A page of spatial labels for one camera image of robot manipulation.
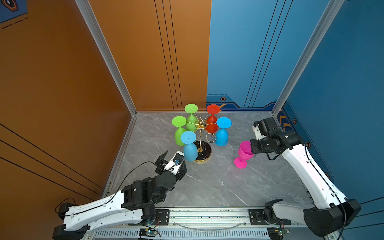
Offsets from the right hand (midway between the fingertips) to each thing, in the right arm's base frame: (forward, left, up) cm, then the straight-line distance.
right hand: (252, 146), depth 76 cm
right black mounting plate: (-28, -1, -20) cm, 35 cm away
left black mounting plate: (-28, +46, -21) cm, 58 cm away
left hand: (-8, +38, +5) cm, 39 cm away
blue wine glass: (+6, +15, +1) cm, 16 cm away
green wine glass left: (+9, +37, +9) cm, 39 cm away
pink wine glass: (-4, +5, +2) cm, 7 cm away
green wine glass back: (+16, +32, +2) cm, 36 cm away
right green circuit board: (-34, -9, -23) cm, 42 cm away
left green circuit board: (-34, +52, -22) cm, 66 cm away
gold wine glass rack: (+10, +24, -18) cm, 32 cm away
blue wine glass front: (-3, +31, +1) cm, 32 cm away
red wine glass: (+8, +21, +9) cm, 24 cm away
